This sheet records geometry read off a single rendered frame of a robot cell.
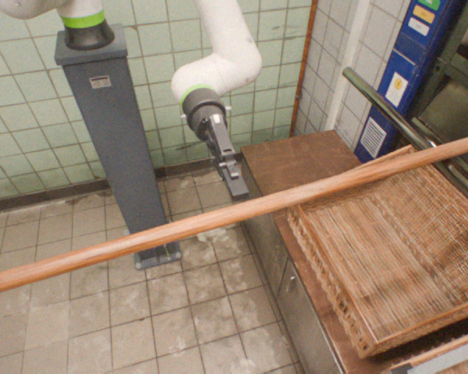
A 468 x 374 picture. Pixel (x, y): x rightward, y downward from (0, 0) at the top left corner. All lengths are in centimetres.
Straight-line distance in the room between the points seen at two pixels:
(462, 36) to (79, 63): 114
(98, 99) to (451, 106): 115
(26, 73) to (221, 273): 139
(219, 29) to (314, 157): 95
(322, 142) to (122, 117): 97
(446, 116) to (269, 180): 69
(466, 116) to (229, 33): 80
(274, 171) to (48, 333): 134
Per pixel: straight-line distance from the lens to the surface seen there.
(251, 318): 174
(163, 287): 184
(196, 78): 80
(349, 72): 103
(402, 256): 136
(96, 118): 121
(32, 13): 100
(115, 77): 113
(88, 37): 111
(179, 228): 53
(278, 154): 159
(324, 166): 157
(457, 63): 127
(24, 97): 196
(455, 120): 128
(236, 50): 81
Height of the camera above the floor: 164
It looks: 48 degrees down
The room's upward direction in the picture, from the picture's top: straight up
